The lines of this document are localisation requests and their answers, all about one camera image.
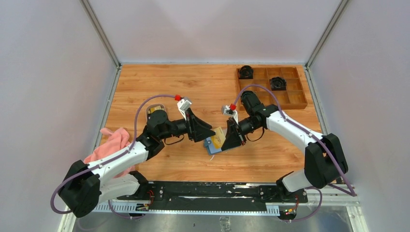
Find pink cloth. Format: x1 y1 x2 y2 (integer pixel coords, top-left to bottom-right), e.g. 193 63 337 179
84 128 131 163

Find blue leather card holder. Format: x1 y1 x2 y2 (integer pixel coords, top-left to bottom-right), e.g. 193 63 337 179
204 137 222 156

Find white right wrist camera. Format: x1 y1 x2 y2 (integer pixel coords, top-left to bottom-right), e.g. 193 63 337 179
221 105 238 124

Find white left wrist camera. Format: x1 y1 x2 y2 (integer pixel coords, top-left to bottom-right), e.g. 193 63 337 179
177 97 192 120

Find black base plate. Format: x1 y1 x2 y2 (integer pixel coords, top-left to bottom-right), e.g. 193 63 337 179
117 181 308 213

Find black rosette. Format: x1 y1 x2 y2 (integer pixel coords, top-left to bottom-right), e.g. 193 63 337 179
238 65 254 80
270 76 287 91

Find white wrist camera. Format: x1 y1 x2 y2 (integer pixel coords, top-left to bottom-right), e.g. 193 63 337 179
221 105 238 124
177 97 192 120

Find wooden compartment tray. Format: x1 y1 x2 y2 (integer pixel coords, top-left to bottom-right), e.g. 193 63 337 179
235 65 308 110

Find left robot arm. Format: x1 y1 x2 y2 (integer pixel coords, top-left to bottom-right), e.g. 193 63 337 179
54 108 216 218

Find gold card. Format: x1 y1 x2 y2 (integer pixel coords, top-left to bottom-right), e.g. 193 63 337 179
210 127 226 149

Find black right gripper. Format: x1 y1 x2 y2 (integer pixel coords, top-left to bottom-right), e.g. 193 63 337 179
221 116 261 151

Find black rosette middle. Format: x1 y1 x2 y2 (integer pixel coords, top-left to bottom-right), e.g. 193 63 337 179
270 76 287 91

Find black rosette top left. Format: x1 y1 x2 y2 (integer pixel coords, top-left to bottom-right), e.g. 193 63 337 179
238 65 254 80

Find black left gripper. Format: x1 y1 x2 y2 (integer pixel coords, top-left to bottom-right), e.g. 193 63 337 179
159 108 215 142

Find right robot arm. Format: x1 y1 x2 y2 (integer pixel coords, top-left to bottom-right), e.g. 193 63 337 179
221 91 348 202

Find aluminium frame rail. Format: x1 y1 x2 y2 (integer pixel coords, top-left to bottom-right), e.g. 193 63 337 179
80 181 360 217

